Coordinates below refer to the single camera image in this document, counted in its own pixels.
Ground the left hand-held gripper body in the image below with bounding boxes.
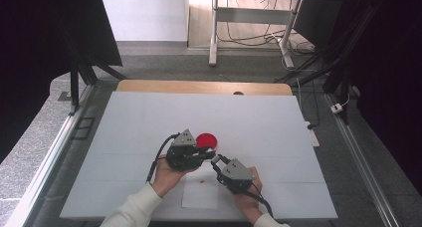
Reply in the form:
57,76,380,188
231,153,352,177
164,128,205,172

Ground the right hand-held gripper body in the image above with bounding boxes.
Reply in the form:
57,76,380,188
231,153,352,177
216,157,257,195

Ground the red round ink pad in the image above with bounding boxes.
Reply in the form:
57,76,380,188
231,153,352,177
195,132,219,150

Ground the white paper sheet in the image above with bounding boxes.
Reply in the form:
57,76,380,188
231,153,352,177
181,160,220,210

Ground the person's right hand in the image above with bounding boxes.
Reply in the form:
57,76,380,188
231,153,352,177
234,166,267,223

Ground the person's left hand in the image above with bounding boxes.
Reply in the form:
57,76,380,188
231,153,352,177
150,156,200,199

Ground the white table cover board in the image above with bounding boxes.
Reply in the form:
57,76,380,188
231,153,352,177
59,91,338,221

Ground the wooden table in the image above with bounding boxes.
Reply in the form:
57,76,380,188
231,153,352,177
115,79,294,97

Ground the black metal stand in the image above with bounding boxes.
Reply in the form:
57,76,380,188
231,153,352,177
58,24,127,116
275,0,392,125

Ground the black curtain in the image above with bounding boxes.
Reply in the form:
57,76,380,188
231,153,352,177
0,0,123,165
293,0,422,196

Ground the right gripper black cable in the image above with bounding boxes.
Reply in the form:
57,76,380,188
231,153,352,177
245,181,275,219

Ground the tangle of black floor cables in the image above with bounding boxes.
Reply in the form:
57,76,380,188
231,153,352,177
217,0,317,56

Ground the aluminium floor rail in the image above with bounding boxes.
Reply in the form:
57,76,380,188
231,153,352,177
4,84,98,227
323,93,401,227

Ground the white metal desk frame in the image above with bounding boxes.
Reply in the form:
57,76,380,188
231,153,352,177
208,0,304,70

